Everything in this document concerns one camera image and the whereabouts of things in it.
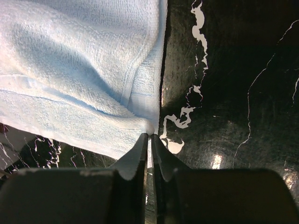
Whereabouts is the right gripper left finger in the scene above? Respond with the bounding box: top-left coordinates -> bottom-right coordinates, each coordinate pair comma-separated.
0,133 -> 148,224

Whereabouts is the light blue towel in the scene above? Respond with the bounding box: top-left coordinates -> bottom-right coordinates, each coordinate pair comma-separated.
0,0 -> 168,159

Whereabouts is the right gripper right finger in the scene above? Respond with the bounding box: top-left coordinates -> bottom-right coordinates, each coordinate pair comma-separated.
151,134 -> 299,224

